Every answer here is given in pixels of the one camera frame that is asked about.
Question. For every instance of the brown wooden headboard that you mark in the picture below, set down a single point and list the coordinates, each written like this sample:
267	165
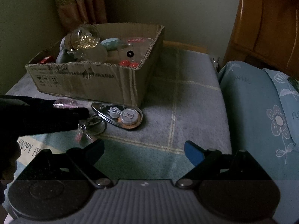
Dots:
265	34

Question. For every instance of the light blue patterned blanket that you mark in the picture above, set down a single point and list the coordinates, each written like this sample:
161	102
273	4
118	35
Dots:
183	102

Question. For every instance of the jar with gold capsules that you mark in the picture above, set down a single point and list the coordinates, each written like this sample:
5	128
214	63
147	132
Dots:
84	37

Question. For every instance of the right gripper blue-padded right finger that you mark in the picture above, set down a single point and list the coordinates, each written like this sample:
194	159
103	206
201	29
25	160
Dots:
205	164

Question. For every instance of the brown cardboard box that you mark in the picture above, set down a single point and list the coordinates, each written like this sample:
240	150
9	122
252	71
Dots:
107	82

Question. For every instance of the clear round bottle blue lid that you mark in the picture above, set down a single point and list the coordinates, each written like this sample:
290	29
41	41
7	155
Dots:
112	44

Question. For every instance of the clear jar with red label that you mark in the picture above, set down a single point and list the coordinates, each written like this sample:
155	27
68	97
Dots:
133	49

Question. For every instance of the brown patterned curtain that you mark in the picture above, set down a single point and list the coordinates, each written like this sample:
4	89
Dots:
74	13

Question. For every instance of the blue floral pillow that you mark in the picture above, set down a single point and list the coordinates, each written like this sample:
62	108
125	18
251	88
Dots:
262	110

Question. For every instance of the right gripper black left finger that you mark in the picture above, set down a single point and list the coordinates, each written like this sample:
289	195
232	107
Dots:
86	158

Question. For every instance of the black correction tape dispenser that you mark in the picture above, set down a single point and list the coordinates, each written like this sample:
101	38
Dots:
118	115

